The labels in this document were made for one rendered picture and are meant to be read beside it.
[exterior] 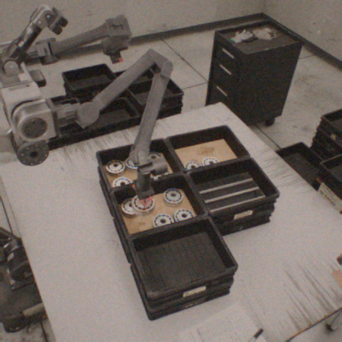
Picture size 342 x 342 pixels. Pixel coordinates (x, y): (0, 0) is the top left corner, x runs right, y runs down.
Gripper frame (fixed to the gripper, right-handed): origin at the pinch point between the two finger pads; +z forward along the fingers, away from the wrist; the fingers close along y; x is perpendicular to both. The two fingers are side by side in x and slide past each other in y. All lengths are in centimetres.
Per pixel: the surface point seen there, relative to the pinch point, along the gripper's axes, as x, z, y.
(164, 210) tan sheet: -14.6, 22.5, 8.4
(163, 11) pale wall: -148, 77, 342
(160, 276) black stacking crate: 0.7, 21.8, -25.8
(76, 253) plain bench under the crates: 31.3, 35.6, 6.9
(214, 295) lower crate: -21, 31, -38
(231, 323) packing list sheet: -23, 34, -51
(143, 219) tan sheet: -2.9, 22.5, 6.4
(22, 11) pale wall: 18, 53, 324
